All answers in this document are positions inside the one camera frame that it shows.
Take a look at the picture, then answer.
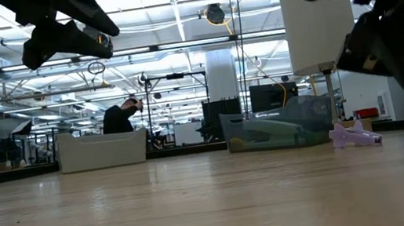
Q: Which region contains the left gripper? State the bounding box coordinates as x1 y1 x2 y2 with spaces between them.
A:
0 0 126 76

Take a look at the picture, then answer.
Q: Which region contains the red box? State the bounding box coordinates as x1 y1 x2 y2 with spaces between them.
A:
352 106 380 121

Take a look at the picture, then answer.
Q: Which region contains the table lamp white shade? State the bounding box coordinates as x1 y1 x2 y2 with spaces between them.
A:
279 0 374 144

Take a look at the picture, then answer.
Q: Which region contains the translucent grey plastic bin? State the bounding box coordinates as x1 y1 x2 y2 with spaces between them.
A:
217 90 337 159

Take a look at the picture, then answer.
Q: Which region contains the black camera rig frame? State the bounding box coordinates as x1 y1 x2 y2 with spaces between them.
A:
142 68 217 149

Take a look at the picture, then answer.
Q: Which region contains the white column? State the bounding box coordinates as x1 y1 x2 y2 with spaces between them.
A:
202 47 242 103

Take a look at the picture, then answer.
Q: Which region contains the person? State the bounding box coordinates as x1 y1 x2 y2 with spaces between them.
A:
98 95 149 137

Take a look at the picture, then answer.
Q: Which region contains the white board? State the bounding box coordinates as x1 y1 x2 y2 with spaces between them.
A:
172 119 206 148

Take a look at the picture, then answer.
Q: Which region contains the black ceiling cable reel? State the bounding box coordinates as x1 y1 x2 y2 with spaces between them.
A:
204 2 228 27

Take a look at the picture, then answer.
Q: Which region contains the purple staple remover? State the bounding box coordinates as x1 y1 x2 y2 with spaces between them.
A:
326 116 384 153

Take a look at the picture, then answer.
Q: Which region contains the yellow mini stapler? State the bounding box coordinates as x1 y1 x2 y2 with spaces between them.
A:
228 135 251 154

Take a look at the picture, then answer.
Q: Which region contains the black background monitor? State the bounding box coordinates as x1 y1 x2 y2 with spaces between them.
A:
247 78 302 115

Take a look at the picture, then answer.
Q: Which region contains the light grey plastic bin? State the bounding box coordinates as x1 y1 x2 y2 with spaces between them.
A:
54 120 152 176

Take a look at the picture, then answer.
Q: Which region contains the black cabinet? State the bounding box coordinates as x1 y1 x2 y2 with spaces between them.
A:
201 96 246 143

